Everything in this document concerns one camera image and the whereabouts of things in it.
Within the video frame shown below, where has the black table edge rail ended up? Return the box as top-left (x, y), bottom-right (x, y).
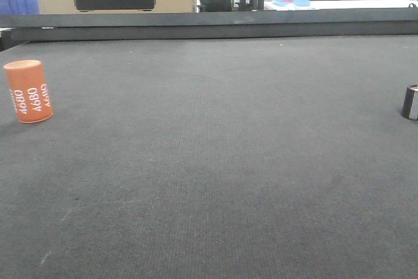
top-left (1, 7), bottom-right (417, 42)

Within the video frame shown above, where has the light blue tray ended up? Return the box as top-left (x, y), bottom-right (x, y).
top-left (272, 0), bottom-right (311, 7)

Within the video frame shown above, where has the dark brown cylindrical capacitor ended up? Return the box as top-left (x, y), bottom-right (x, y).
top-left (402, 85), bottom-right (417, 120)

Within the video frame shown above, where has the orange 4680 cylinder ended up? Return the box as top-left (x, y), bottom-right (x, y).
top-left (3, 59), bottom-right (54, 123)

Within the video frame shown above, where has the white background table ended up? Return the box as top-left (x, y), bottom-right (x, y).
top-left (264, 0), bottom-right (417, 10)

